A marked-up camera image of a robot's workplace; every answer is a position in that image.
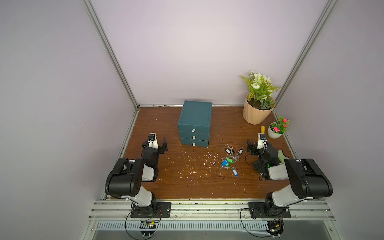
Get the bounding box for aluminium corner post right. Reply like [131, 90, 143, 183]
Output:
[274, 0, 340, 109]

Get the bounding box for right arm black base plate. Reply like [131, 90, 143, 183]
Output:
[248, 202, 292, 219]

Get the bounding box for silver keys black tag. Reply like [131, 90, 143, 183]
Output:
[225, 146, 235, 155]
[235, 149, 244, 161]

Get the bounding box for small white pot pink flowers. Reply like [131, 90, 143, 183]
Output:
[268, 116, 291, 139]

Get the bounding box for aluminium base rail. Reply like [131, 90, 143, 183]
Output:
[87, 199, 335, 221]

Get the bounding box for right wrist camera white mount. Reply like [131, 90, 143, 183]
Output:
[257, 133, 268, 150]

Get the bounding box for aluminium corner post left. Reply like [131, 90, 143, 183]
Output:
[83, 0, 140, 111]

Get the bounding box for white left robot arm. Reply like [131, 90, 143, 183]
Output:
[105, 133, 168, 214]

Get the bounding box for green plant white flowers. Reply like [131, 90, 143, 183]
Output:
[241, 72, 281, 110]

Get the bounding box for aluminium corner post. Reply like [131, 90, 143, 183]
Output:
[83, 0, 140, 111]
[274, 0, 340, 109]

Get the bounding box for teal drawer cabinet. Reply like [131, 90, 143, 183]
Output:
[177, 100, 213, 148]

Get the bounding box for small circuit board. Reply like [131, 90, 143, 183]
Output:
[267, 219, 285, 238]
[139, 221, 158, 239]

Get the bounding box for left small circuit board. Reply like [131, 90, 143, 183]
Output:
[139, 221, 158, 239]

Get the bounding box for right small circuit board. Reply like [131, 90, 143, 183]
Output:
[267, 219, 285, 238]

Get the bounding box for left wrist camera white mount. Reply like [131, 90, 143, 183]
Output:
[148, 133, 159, 149]

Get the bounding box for beige ribbed flower pot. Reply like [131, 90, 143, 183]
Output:
[243, 94, 276, 125]

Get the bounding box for black green work glove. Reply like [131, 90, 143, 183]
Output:
[278, 150, 289, 164]

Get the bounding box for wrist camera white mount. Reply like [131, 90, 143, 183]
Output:
[148, 133, 159, 149]
[257, 133, 268, 150]

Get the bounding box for teal bottom drawer tray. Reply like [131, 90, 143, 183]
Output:
[181, 139, 209, 148]

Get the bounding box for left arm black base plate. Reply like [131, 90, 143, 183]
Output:
[131, 202, 172, 219]

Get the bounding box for keys with blue tag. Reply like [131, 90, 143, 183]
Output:
[232, 168, 239, 178]

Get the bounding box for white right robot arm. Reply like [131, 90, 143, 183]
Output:
[247, 141, 333, 216]

